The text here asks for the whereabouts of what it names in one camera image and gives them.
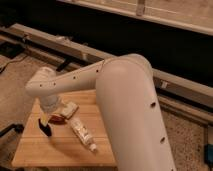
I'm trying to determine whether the black eraser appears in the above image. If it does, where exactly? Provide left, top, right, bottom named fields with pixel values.
left=38, top=120, right=52, bottom=137

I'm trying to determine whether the black cable on floor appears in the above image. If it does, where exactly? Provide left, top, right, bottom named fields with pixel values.
left=0, top=53, right=31, bottom=75

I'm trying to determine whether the wooden table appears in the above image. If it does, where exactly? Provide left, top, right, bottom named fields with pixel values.
left=12, top=90, right=116, bottom=167

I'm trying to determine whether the black object at left edge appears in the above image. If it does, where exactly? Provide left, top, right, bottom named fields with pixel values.
left=0, top=124, right=24, bottom=137

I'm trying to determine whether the red snack packet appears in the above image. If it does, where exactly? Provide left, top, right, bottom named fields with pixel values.
left=49, top=115, right=65, bottom=123

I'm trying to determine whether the white snack packet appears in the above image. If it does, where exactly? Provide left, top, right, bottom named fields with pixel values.
left=60, top=102, right=78, bottom=119

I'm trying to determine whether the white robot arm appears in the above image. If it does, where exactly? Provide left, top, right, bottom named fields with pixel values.
left=26, top=54, right=176, bottom=171

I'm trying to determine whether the white plastic bottle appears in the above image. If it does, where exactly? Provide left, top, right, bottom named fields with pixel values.
left=70, top=118, right=97, bottom=152

